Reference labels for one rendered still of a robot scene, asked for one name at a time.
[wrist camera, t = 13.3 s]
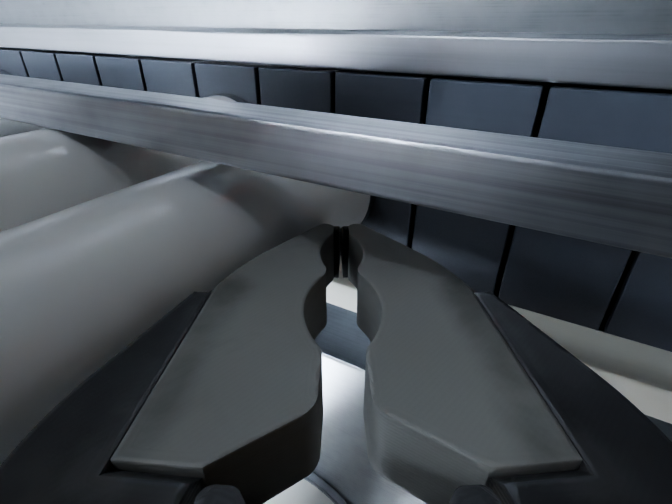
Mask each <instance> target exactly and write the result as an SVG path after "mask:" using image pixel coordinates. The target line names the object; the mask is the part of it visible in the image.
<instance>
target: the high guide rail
mask: <svg viewBox="0 0 672 504"><path fill-rule="evenodd" d="M0 118H4V119H8V120H13V121H18V122H23V123H27V124H32V125H37V126H42V127H47V128H51V129H56V130H61V131H66V132H70V133H75V134H80V135H85V136H90V137H94V138H99V139H104V140H109V141H113V142H118V143H123V144H128V145H132V146H137V147H142V148H147V149H152V150H156V151H161V152H166V153H171V154H175V155H180V156H185V157H190V158H194V159H199V160H204V161H209V162H214V163H218V164H223V165H228V166H233V167H237V168H242V169H247V170H252V171H257V172H261V173H266V174H271V175H276V176H280V177H285V178H290V179H295V180H299V181H304V182H309V183H314V184H319V185H323V186H328V187H333V188H338V189H342V190H347V191H352V192H357V193H361V194H366V195H371V196H376V197H381V198H385V199H390V200H395V201H400V202H404V203H409V204H414V205H419V206H424V207H428V208H433V209H438V210H443V211H447V212H452V213H457V214H462V215H466V216H471V217H476V218H481V219H486V220H490V221H495V222H500V223H505V224H509V225H514V226H519V227H524V228H528V229H533V230H538V231H543V232H548V233H552V234H557V235H562V236H567V237H571V238H576V239H581V240H586V241H591V242H595V243H600V244H605V245H610V246H614V247H619V248H624V249H629V250H633V251H638V252H643V253H648V254H653V255H657V256H662V257H667V258H672V154H670V153H661V152H653V151H644V150H636V149H628V148H619V147H611V146H602V145H594V144H586V143H577V142H569V141H560V140H552V139H543V138H535V137H527V136H518V135H510V134H501V133H493V132H485V131H476V130H468V129H459V128H451V127H442V126H434V125H426V124H417V123H409V122H400V121H392V120H384V119H375V118H367V117H358V116H350V115H341V114H333V113H325V112H316V111H308V110H299V109H291V108H283V107H274V106H266V105H257V104H249V103H241V102H232V101H224V100H215V99H207V98H198V97H190V96H182V95H173V94H165V93H156V92H148V91H140V90H131V89H123V88H114V87H106V86H97V85H89V84H81V83H72V82H64V81H55V80H47V79H39V78H30V77H22V76H13V75H5V74H0Z"/></svg>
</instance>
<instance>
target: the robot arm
mask: <svg viewBox="0 0 672 504"><path fill-rule="evenodd" d="M340 251H341V262H342V273H343V278H348V279H349V281H350V282H351V283H352V284H353V285H354V286H355V287H356V289H357V318H356V322H357V325H358V327H359V328H360V329H361V330H362V331H363V332H364V333H365V334H366V336H367V337H368V338H369V340H370V341H371V343H370V344H369V346H368V348H367V350H366V366H365V386H364V407H363V417H364V426H365V435H366V444H367V453H368V459H369V462H370V464H371V466H372V468H373V469H374V470H375V471H376V472H377V473H378V474H379V475H380V476H382V477H383V478H385V479H386V480H388V481H390V482H391V483H393V484H395V485H397V486H398V487H400V488H402V489H403V490H405V491H407V492H408V493H410V494H412V495H413V496H415V497H417V498H418V499H420V500H422V501H423V502H425V503H426V504H672V442H671V441H670V439H669V438H668V437H667V436H666V435H665V434H664V433H663V432H662V431H661V430H660V429H659V428H658V427H657V426H656V425H655V424H654V423H653V422H652V421H651V420H650V419H649V418H648V417H646V416H645V415H644V414H643V413H642V412H641V411H640V410H639V409H638V408H637V407H636V406H635V405H634V404H632V403H631V402H630V401H629V400H628V399H627V398H626V397H625V396H623V395H622V394H621V393H620V392H619V391H618V390H616V389H615V388H614V387H613V386H612V385H610V384H609V383H608V382H607V381H605V380H604V379H603V378H602V377H600V376H599V375H598V374H597V373H595V372H594V371H593V370H591V369H590V368H589V367H588V366H586V365H585V364H584V363H582V362H581V361H580V360H579V359H577V358H576V357H575V356H573V355H572V354H571V353H570V352H568V351H567V350H566V349H564V348H563V347H562V346H561V345H559V344H558V343H557V342H555V341H554V340H553V339H552V338H550V337H549V336H548V335H546V334H545V333H544V332H542V331H541V330H540V329H539V328H537V327H536V326H535V325H533V324H532V323H531V322H530V321H528V320H527V319H526V318H524V317H523V316H522V315H521V314H519V313H518V312H517V311H515V310H514V309H513V308H512V307H510V306H509V305H508V304H506V303H505V302H504V301H502V300H501V299H500V298H499V297H497V296H496V295H495V294H493V293H492V292H491V291H489V292H475V291H474V290H473V289H472V288H471V287H469V286H468V285H467V284H466V283H465V282H463V281H462V280H461V279H460V278H458V277H457V276H456V275H454V274H453V273H452V272H450V271H449V270H447V269H446V268H445V267H443V266H442V265H440V264H438V263H437V262H435V261H434V260H432V259H430V258H428V257H427V256H425V255H423V254H421V253H419V252H417V251H415V250H413V249H411V248H409V247H407V246H405V245H403V244H401V243H399V242H397V241H395V240H393V239H391V238H389V237H387V236H385V235H383V234H381V233H379V232H377V231H375V230H373V229H371V228H368V227H366V226H364V225H362V224H351V225H349V226H343V227H342V228H341V229H340V227H339V226H333V225H330V224H320V225H318V226H316V227H314V228H312V229H310V230H308V231H306V232H304V233H302V234H300V235H298V236H296V237H294V238H292V239H290V240H288V241H286V242H284V243H282V244H280V245H278V246H276V247H274V248H272V249H270V250H268V251H266V252H264V253H262V254H261V255H259V256H257V257H255V258H254V259H252V260H250V261H249V262H247V263H246V264H244V265H243V266H241V267H240V268H238V269H237V270H235V271H234V272H233V273H231V274H230V275H229V276H228V277H226V278H225V279H224V280H223V281H222V282H220V283H219V284H218V285H217V286H216V287H214V288H213V289H212V290H211V291H210V292H193V293H192V294H191V295H189V296H188V297H187V298H186V299H185V300H183V301H182V302H181V303H180V304H178V305H177V306H176V307H175V308H173V309H172V310H171V311H170V312H168V313H167V314H166V315H165V316H163V317H162V318H161V319H160V320H158V321H157V322H156V323H155V324H153V325H152V326H151V327H150V328H148V329H147V330H146V331H145V332H144V333H142V334H141V335H140V336H139V337H137V338H136V339H135V340H134V341H132V342H131V343H130V344H129V345H127V346H126V347H125V348H124V349H122V350H121V351H120V352H119V353H117V354H116V355H115V356H114V357H112V358H111V359H110V360H109V361H107V362H106V363H105V364H104V365H103V366H101V367H100V368H99V369H98V370H96V371H95V372H94V373H93V374H91V375H90V376H89V377H88V378H87V379H85V380H84V381H83V382H82V383H81V384H79V385H78V386H77V387H76V388H75V389H74V390H72V391H71V392H70V393H69V394H68V395H67V396H66V397H65V398H64V399H62V400H61V401H60V402H59V403H58V404H57V405H56V406H55V407H54V408H53V409H52V410H51V411H50V412H49V413H48V414H47V415H46V416H45V417H44V418H43V419H42V420H41V421H40V422H39V423H38V424H37V425H36V426H35V427H34V428H33V429H32V430H31V431H30V432H29V433H28V434H27V435H26V437H25V438H24V439H23V440H22V441H21V442H20V443H19V444H18V445H17V446H16V448H15V449H14V450H13V451H12V452H11V453H10V454H9V456H8V457H7V458H6V459H5V460H4V461H3V463H2V464H1V465H0V504H263V503H265V502H266V501H268V500H270V499H271V498H273V497H275V496H276V495H278V494H279V493H281V492H283V491H284V490H286V489H288V488H289V487H291V486H293V485H294V484H296V483H298V482H299V481H301V480H303V479H304V478H306V477H307V476H309V475H310V474H311V473H312V472H313V471H314V470H315V468H316V467H317V465H318V462H319V459H320V451H321V438H322V425H323V383H322V352H321V348H320V347H319V345H318V344H317V343H316V341H315V338H316V337H317V335H318V334H319V333H320V332H321V331H322V330H323V329H324V328H325V326H326V324H327V299H326V287H327V286H328V285H329V284H330V283H331V282H332V281H333V279H334V278H339V266H340Z"/></svg>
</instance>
